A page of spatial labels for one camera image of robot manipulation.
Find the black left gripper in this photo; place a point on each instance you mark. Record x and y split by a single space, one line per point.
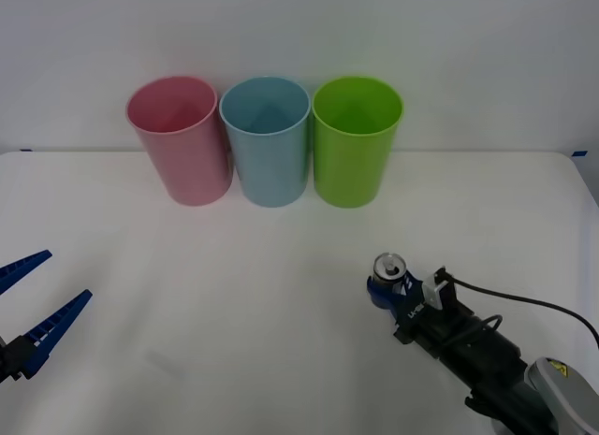
4 360

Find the blue drink can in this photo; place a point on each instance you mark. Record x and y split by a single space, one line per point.
388 267

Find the pink plastic waste bin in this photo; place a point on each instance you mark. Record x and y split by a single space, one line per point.
192 168

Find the green plastic waste bin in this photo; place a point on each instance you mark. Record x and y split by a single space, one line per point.
348 170

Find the pale blue plastic waste bin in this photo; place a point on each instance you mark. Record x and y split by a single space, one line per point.
273 170

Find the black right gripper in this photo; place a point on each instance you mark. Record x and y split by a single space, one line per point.
421 325

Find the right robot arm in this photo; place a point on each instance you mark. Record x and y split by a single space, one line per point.
505 360

